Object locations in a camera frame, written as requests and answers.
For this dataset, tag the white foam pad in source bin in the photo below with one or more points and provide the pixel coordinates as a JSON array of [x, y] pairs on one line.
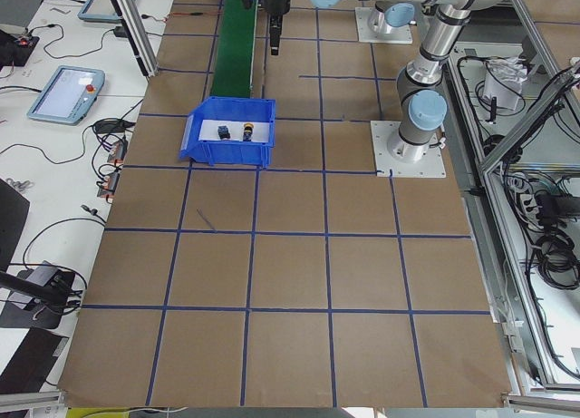
[[209, 131]]

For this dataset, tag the black power adapter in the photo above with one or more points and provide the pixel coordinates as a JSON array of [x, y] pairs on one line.
[[120, 32]]

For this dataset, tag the teach pendant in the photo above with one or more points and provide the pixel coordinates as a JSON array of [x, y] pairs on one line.
[[68, 96], [98, 11]]

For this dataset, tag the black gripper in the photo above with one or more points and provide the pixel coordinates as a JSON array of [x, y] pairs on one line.
[[276, 4]]

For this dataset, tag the near teach pendant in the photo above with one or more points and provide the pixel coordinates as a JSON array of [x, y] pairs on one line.
[[68, 96]]

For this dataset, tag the far teach pendant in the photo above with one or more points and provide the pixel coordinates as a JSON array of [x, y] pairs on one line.
[[98, 11]]

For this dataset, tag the crumpled white paper bag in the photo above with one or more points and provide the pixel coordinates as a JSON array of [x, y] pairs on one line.
[[504, 82]]

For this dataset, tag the yellow push button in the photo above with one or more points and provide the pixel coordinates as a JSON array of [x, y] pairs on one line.
[[248, 129]]

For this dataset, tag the green conveyor belt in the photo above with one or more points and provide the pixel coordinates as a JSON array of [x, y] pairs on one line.
[[233, 67]]

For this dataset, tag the blue source plastic bin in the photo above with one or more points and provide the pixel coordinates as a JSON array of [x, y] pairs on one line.
[[226, 151]]

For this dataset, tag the black monitor stand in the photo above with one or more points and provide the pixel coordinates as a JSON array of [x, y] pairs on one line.
[[38, 296]]

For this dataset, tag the red push button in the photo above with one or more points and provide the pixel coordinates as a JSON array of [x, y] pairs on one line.
[[223, 132]]

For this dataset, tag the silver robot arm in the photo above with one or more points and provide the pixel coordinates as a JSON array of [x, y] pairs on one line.
[[387, 16], [424, 110]]

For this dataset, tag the aluminium frame post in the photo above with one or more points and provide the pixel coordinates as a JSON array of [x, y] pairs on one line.
[[139, 41]]

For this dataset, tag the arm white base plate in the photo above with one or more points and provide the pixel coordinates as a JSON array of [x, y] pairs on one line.
[[366, 35], [396, 158]]

